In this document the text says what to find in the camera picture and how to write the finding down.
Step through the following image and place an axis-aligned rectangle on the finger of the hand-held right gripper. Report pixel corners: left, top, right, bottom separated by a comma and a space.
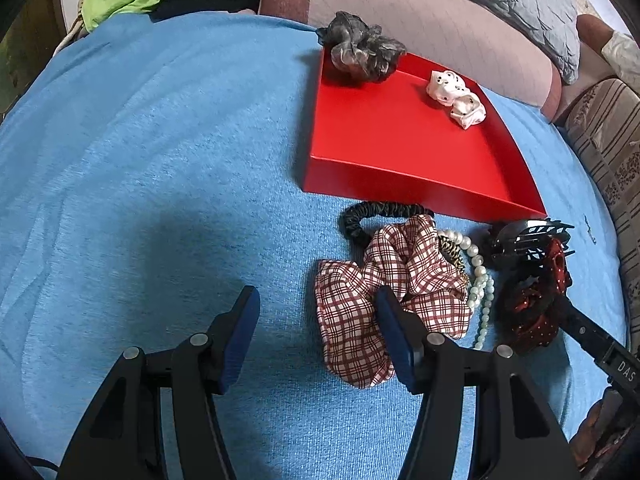
547, 295, 626, 361

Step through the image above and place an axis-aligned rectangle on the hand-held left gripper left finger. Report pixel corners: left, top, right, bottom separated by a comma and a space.
57, 285, 261, 480

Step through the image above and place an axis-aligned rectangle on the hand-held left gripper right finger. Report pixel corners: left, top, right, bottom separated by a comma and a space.
375, 286, 583, 480

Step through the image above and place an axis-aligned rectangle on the red dotted scrunchie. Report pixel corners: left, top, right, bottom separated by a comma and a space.
502, 240, 572, 356

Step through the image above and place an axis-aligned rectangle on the red plaid scrunchie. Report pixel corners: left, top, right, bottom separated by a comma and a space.
314, 214, 473, 390

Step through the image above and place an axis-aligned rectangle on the small bead bracelet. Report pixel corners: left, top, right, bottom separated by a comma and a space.
467, 260, 496, 351

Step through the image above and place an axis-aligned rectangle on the leopard print hair tie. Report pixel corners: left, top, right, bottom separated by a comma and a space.
439, 237, 471, 291

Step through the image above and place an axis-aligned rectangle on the black hair claw clip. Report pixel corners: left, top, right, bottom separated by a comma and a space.
482, 217, 576, 271

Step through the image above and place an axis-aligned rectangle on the white pearl bracelet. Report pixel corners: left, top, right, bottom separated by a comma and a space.
437, 230, 483, 266

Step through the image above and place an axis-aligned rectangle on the black thin scrunchie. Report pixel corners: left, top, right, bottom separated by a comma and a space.
340, 201, 436, 251

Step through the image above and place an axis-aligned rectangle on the red tray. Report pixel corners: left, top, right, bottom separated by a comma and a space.
302, 50, 547, 223

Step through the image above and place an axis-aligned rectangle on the person's right hand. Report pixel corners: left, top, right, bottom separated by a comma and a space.
572, 394, 632, 472

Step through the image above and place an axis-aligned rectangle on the striped floral pillow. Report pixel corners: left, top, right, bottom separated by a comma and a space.
562, 77, 640, 266

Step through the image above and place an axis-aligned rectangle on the blue blanket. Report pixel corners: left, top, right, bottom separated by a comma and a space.
0, 12, 628, 480

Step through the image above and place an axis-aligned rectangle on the white dotted scrunchie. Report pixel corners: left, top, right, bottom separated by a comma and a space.
426, 68, 487, 131

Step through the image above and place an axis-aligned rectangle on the white cloth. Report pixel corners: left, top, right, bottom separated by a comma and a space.
600, 30, 640, 81

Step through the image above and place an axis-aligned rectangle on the grey sheer scrunchie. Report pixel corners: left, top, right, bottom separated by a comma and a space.
316, 10, 408, 83

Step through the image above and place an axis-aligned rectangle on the pink bolster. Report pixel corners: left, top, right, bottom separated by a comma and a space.
257, 0, 563, 123

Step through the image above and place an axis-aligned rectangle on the dark cloth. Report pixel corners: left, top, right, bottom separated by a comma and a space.
150, 0, 266, 23

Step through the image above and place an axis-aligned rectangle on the wooden cabinet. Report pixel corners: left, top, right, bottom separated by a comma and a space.
0, 0, 63, 121

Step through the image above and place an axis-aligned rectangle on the black cable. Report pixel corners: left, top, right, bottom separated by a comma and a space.
20, 454, 60, 477

